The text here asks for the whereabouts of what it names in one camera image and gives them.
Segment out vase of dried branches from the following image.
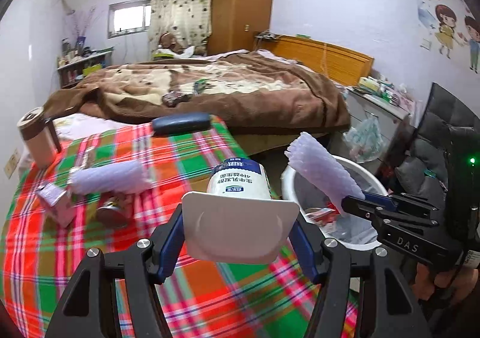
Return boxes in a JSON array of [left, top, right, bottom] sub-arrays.
[[69, 8, 98, 56]]

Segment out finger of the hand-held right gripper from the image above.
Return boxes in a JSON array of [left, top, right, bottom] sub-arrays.
[[362, 192, 398, 211], [340, 196, 379, 221]]

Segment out wooden bed headboard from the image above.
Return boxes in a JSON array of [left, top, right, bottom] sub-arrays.
[[259, 34, 376, 87]]

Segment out dark patterned pouch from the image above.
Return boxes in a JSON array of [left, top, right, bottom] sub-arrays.
[[161, 91, 192, 106]]

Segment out brown lidded thermos mug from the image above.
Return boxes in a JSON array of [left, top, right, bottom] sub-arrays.
[[17, 106, 62, 168]]

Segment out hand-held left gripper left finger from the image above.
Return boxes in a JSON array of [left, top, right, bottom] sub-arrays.
[[56, 208, 185, 338]]

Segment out person's right hand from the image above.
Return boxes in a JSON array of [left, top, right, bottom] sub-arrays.
[[414, 261, 469, 303]]

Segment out spotted curtain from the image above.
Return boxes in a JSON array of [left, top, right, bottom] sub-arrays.
[[148, 0, 214, 58]]

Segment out white trash bin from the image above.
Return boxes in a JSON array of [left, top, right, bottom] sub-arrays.
[[281, 154, 389, 251]]

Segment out grey nightstand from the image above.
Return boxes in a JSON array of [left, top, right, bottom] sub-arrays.
[[347, 85, 411, 174]]

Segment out brown patterned blanket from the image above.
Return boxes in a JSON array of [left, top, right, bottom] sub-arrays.
[[49, 49, 351, 136]]

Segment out pale pink bedding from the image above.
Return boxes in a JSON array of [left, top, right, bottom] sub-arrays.
[[202, 49, 263, 61]]

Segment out pile of small boxes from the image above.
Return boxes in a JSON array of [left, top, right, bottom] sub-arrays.
[[358, 76, 419, 110]]

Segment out wooden wardrobe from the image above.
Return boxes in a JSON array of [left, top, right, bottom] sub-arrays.
[[208, 0, 276, 56]]

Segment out red drink can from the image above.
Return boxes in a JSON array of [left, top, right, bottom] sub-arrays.
[[97, 194, 132, 228]]

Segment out small window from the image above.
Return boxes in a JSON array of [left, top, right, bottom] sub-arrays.
[[108, 0, 152, 38]]

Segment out purple small carton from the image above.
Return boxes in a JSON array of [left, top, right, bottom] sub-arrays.
[[35, 182, 74, 228]]

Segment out orange cable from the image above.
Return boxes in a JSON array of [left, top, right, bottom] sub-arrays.
[[320, 42, 332, 73]]

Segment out plaid tablecloth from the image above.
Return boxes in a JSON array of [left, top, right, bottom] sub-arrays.
[[0, 115, 357, 338]]

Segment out grey cushioned chair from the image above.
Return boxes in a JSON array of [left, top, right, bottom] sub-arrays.
[[386, 81, 480, 204]]

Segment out white floral cloth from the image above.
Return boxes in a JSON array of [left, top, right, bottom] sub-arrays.
[[52, 113, 128, 140]]

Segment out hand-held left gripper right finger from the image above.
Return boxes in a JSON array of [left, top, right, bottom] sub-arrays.
[[289, 218, 428, 338]]

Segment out clear plastic bag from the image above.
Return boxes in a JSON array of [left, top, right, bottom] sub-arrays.
[[343, 113, 384, 162]]

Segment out white foam net sleeve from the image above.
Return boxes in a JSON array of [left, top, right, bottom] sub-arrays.
[[69, 161, 147, 195], [284, 132, 366, 217]]

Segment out shelf desk with cosmetics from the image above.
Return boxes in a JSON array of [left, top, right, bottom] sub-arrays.
[[56, 48, 115, 89]]

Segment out cartoon wall stickers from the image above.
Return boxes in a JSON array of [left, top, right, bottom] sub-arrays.
[[365, 0, 480, 74]]

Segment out wall socket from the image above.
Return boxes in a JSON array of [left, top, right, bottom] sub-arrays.
[[4, 149, 21, 177]]

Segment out brown teddy bear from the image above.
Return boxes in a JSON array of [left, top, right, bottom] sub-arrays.
[[157, 33, 186, 56]]

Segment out dark blue glasses case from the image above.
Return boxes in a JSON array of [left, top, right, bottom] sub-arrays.
[[152, 112, 211, 136]]

